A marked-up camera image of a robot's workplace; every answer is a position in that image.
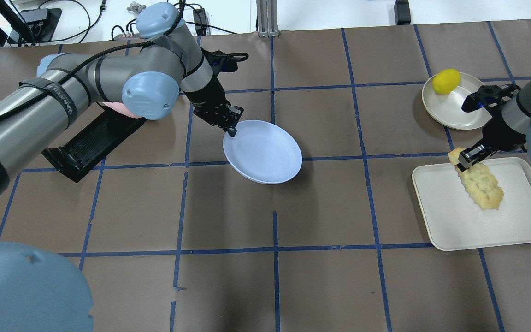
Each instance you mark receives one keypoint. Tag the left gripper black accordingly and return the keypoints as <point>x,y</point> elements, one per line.
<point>207,98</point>

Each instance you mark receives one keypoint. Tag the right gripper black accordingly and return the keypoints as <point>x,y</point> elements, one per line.
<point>499,134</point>

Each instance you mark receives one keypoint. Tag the blue plate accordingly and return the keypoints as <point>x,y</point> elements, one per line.
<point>263,152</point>

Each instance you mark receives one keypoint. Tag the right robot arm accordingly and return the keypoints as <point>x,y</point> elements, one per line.
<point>509,102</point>

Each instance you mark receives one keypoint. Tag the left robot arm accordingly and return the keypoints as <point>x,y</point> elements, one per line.
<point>41,291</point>

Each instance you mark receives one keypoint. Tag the cream round plate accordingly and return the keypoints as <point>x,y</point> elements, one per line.
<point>447,109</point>

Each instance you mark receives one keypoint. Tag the pink plate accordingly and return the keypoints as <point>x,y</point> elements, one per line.
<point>118,107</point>

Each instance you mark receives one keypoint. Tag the white rectangular tray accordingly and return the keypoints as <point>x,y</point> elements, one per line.
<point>454,222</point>

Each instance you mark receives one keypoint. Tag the yellow lemon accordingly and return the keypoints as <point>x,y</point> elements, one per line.
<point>446,81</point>

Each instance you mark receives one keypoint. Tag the black power adapter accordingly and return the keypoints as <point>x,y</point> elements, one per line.
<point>402,12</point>

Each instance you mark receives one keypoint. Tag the black dish rack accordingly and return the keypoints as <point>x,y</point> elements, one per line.
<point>96,141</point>

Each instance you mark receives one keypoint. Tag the black monitor stand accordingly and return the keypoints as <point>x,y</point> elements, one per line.
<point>31,26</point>

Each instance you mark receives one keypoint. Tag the aluminium frame post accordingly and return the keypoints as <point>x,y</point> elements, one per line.
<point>267,18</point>

